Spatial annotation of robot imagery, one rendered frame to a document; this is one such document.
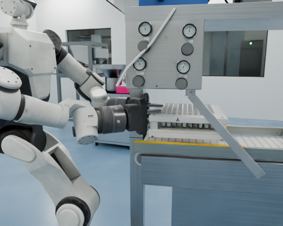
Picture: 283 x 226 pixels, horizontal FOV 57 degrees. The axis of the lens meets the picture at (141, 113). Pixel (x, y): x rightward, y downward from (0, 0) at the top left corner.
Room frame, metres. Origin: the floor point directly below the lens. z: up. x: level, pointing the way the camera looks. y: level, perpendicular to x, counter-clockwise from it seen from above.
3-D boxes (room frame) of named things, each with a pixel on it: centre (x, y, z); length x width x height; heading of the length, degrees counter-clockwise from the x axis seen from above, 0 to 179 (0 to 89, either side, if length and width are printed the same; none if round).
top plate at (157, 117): (0.92, -0.16, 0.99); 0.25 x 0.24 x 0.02; 170
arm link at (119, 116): (0.84, 0.05, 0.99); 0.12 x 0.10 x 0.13; 112
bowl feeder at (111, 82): (3.77, 0.34, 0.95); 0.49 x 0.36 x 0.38; 70
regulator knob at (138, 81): (0.76, 0.01, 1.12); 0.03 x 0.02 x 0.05; 80
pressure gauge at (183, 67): (0.74, -0.12, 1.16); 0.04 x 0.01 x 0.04; 80
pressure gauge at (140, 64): (0.76, 0.00, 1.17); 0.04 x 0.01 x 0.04; 80
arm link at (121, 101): (1.02, 0.03, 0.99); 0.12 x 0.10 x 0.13; 72
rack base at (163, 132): (0.92, -0.16, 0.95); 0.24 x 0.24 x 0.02; 80
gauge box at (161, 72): (0.81, -0.07, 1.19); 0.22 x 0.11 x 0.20; 80
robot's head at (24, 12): (1.01, 0.45, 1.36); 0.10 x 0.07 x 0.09; 170
